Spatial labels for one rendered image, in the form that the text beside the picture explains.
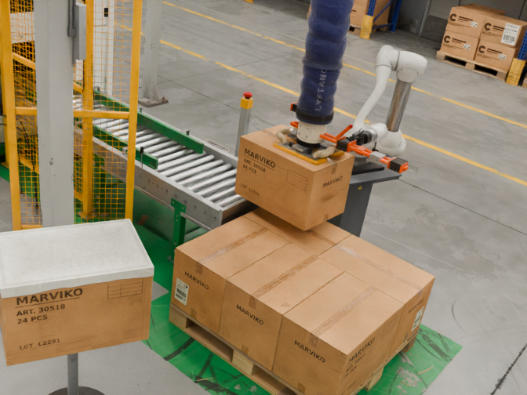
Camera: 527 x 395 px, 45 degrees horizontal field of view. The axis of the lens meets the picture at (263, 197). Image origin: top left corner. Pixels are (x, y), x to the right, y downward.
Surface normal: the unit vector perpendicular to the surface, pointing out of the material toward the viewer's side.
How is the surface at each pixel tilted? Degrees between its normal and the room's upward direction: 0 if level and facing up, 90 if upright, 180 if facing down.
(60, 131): 90
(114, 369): 0
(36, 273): 0
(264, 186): 90
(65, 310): 90
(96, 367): 0
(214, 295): 90
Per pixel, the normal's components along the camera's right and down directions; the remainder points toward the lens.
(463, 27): -0.61, 0.32
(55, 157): 0.76, 0.38
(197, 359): 0.14, -0.87
